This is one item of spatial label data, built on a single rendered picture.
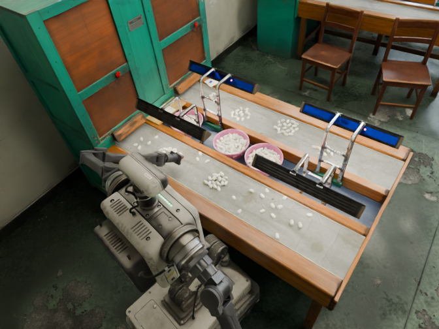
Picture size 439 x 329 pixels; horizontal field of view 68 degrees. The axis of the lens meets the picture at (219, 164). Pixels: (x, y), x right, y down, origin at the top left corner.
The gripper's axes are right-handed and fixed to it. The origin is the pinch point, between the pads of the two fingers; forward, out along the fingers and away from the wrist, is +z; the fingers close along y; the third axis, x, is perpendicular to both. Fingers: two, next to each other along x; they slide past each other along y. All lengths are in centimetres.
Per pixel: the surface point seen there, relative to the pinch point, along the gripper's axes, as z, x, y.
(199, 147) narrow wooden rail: 14.2, -8.4, -1.1
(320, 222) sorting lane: 10, -2, -99
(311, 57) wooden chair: 184, -115, 6
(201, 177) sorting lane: 0.9, 6.3, -18.8
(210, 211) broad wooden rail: -15.4, 17.1, -41.9
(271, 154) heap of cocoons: 34, -22, -47
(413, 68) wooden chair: 208, -135, -92
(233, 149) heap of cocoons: 26.1, -15.6, -21.6
